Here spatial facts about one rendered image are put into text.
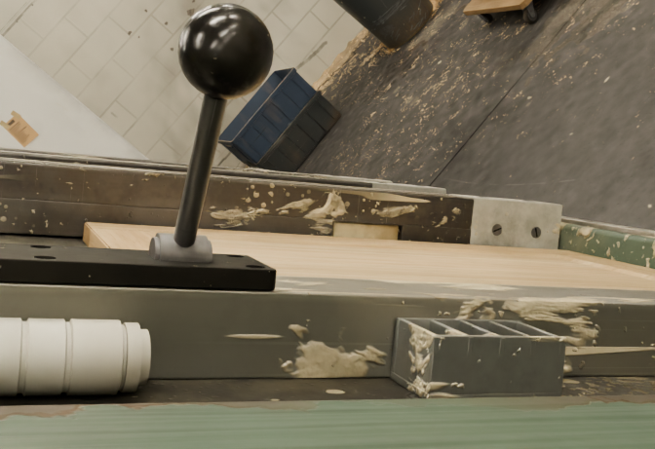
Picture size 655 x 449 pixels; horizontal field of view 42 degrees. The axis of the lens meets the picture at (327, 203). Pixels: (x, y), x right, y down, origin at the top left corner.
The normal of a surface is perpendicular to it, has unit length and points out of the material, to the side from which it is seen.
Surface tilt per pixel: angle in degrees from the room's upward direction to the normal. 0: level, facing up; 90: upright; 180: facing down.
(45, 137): 90
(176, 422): 55
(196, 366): 90
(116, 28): 90
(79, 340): 68
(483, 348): 89
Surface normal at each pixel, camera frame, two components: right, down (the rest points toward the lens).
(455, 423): 0.10, -0.99
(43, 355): 0.37, -0.21
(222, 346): 0.36, 0.08
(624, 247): -0.93, -0.07
